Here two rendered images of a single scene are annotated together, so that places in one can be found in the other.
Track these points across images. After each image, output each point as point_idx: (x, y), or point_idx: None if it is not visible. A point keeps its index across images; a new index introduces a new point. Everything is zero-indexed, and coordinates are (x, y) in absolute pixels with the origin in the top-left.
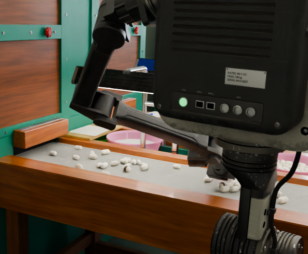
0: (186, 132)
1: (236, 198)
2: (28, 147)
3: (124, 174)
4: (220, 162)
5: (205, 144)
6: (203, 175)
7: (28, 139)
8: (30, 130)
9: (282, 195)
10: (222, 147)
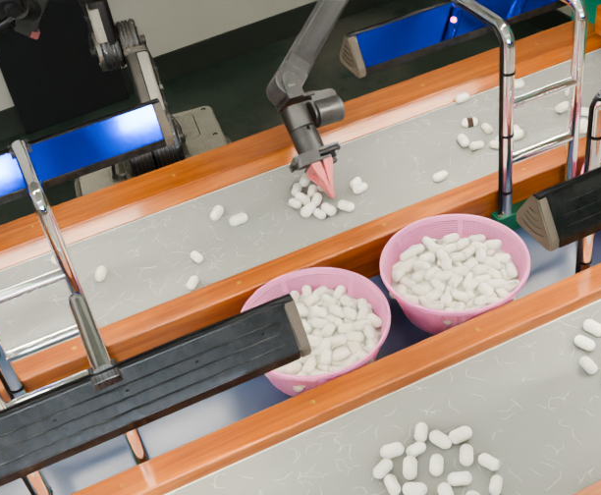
0: (297, 37)
1: (276, 183)
2: (600, 35)
3: (460, 120)
4: (278, 110)
5: (279, 67)
6: (386, 195)
7: (600, 22)
8: None
9: (235, 233)
10: (271, 88)
